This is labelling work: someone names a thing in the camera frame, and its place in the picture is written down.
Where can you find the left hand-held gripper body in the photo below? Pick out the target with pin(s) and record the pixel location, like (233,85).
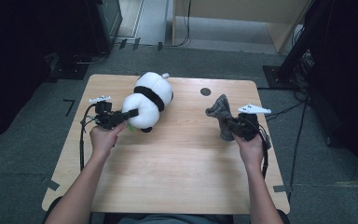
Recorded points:
(104,116)

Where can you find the light wooden cabinet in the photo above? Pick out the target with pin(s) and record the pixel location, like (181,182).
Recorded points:
(230,7)

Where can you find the dark curtain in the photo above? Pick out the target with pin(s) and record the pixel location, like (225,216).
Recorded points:
(18,62)
(348,77)

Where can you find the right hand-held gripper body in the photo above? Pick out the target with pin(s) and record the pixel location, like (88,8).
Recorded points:
(248,127)

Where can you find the black monitor cabinet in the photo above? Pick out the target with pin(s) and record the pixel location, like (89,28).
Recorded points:
(105,21)

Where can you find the black chair armrest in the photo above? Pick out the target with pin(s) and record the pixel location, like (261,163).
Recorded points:
(49,213)
(285,217)

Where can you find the dark tape strip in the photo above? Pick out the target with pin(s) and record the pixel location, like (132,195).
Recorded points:
(136,43)
(122,43)
(160,46)

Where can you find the grey fluffy cloth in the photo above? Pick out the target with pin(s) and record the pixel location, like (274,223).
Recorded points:
(222,115)

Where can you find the dark round table grommet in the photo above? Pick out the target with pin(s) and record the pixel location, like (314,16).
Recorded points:
(205,91)

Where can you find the person's dark clothing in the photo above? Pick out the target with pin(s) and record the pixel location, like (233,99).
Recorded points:
(167,219)

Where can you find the black metal stand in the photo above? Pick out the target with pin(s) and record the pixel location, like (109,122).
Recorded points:
(292,56)

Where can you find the grey tape piece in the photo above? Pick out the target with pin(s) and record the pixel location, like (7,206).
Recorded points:
(281,188)
(52,184)

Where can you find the person's left hand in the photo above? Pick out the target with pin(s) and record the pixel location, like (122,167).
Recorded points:
(102,141)

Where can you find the panda plush toy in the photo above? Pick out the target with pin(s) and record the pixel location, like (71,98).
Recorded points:
(146,105)

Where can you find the black floor base plate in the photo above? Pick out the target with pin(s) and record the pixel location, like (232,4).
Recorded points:
(68,70)

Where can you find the person's right hand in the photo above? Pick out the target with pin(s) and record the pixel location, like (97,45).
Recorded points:
(253,152)

